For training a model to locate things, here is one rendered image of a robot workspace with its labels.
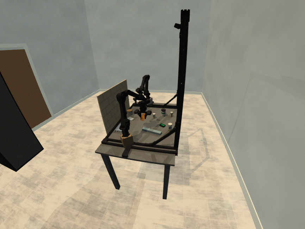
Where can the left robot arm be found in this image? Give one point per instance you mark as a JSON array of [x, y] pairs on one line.
[[121, 97]]

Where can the orange pill bottle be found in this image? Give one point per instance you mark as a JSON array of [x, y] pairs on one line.
[[142, 117]]

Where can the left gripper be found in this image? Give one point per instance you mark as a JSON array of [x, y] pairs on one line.
[[142, 110]]

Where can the white supplement bottle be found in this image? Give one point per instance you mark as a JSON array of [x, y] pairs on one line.
[[163, 112]]

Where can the grey jar with wooden lid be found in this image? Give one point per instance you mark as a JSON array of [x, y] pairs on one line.
[[129, 112]]

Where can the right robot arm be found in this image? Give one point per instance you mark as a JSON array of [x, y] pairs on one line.
[[142, 88]]

